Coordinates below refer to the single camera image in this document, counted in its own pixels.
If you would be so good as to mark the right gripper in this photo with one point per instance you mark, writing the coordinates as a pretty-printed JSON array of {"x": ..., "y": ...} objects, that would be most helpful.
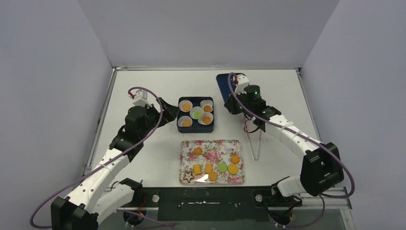
[{"x": 232, "y": 106}]

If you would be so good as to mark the yellow waffle round cookie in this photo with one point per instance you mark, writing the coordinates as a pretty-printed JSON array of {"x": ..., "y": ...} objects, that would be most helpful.
[{"x": 232, "y": 169}]

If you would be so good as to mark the star chocolate cookie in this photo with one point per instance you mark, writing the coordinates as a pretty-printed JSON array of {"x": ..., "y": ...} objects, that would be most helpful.
[{"x": 188, "y": 177}]

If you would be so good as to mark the floral rectangular tray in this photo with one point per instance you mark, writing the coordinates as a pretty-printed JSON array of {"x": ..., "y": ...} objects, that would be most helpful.
[{"x": 215, "y": 152}]

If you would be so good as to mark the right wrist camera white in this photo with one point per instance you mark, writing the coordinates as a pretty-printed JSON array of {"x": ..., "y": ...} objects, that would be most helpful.
[{"x": 241, "y": 82}]

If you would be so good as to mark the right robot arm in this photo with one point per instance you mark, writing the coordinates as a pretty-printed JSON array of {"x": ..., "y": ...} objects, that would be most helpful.
[{"x": 289, "y": 161}]

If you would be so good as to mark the green round cookie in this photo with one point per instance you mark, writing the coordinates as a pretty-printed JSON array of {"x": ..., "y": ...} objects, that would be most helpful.
[
  {"x": 222, "y": 167},
  {"x": 197, "y": 114}
]

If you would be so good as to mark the square cracker right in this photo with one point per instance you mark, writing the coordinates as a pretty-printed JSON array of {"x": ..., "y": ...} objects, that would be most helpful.
[{"x": 208, "y": 168}]

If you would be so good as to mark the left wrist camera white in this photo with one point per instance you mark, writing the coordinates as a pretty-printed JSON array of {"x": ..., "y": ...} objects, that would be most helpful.
[{"x": 139, "y": 97}]

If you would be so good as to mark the square cracker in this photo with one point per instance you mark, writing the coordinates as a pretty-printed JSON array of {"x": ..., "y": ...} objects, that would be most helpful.
[
  {"x": 197, "y": 169},
  {"x": 208, "y": 168}
]

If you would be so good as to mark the square cracker left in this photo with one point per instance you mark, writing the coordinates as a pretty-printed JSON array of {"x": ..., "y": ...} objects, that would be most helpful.
[{"x": 197, "y": 169}]

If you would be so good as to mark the dark blue box lid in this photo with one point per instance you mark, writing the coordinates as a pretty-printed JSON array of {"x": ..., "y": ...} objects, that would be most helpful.
[{"x": 226, "y": 86}]

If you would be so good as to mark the white paper cup front-left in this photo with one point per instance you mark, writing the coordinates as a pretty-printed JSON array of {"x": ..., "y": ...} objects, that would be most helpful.
[{"x": 183, "y": 118}]

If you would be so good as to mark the dark blue square box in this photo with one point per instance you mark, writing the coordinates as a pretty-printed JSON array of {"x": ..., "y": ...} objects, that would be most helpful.
[{"x": 196, "y": 127}]

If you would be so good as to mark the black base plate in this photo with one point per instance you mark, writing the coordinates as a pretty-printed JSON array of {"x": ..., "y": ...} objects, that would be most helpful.
[{"x": 208, "y": 203}]

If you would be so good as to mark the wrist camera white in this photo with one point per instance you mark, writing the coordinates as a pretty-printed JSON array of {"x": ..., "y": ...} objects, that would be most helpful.
[
  {"x": 139, "y": 97},
  {"x": 241, "y": 82}
]

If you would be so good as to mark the pink cat paw tongs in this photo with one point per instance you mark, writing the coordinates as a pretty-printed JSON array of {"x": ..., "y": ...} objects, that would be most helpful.
[{"x": 254, "y": 135}]

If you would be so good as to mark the white paper cup back-left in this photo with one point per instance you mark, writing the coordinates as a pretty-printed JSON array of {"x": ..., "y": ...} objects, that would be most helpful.
[{"x": 184, "y": 102}]

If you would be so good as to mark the white paper cup back-right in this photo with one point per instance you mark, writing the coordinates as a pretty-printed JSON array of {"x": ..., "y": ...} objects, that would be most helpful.
[{"x": 204, "y": 102}]

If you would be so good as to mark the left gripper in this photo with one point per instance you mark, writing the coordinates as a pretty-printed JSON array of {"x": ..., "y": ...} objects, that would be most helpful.
[{"x": 170, "y": 113}]

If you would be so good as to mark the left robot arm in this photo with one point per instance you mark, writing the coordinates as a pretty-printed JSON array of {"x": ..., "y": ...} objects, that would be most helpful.
[{"x": 85, "y": 207}]

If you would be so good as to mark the white paper cup centre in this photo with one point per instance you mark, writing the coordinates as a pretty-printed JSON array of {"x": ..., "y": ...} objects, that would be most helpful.
[{"x": 197, "y": 108}]

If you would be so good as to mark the white paper cup front-right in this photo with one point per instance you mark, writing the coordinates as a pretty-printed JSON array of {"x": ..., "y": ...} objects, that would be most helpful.
[{"x": 205, "y": 114}]

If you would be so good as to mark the orange round cookie bottom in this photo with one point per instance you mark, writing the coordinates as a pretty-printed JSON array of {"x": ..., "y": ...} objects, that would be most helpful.
[{"x": 212, "y": 176}]

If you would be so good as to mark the orange speckled round cookie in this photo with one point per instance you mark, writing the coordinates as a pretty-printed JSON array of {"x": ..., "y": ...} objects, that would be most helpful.
[{"x": 206, "y": 120}]

